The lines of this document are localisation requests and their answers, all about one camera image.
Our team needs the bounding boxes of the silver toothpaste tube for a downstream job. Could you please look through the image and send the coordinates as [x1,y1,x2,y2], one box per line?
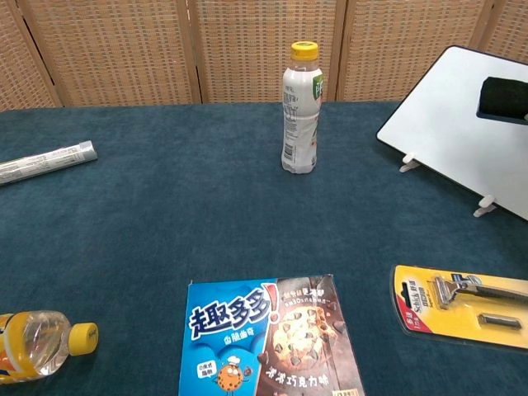
[0,139,99,186]

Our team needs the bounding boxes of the woven wooden folding screen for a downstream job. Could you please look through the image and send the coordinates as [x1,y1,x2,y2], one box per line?
[0,0,528,111]

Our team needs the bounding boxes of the black eraser block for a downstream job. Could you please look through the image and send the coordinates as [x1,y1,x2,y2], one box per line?
[476,76,528,125]

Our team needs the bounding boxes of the white drink bottle yellow cap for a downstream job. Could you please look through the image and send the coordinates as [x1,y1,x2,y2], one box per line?
[280,40,324,175]

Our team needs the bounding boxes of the yellow razor blister pack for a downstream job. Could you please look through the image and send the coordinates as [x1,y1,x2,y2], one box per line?
[389,264,528,351]

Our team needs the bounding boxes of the teal table cloth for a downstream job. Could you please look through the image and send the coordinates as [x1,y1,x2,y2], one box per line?
[0,101,528,396]

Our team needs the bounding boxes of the white board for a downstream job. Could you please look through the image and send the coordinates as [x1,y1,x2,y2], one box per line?
[375,45,528,224]

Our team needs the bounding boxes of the orange drink bottle yellow cap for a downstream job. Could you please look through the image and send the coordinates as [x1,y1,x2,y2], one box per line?
[0,309,100,385]

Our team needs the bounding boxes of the blue chocolate cookie box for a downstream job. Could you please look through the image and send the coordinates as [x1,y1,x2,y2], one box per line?
[177,272,366,396]

